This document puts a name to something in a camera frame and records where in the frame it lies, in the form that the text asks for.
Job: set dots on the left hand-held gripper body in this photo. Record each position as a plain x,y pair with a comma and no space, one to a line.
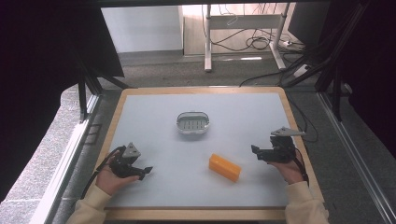
124,165

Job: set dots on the person's right hand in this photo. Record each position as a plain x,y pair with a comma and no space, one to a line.
291,172

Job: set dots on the person's left hand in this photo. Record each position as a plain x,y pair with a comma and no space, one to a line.
107,180

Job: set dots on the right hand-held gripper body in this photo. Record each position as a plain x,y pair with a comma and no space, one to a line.
281,149

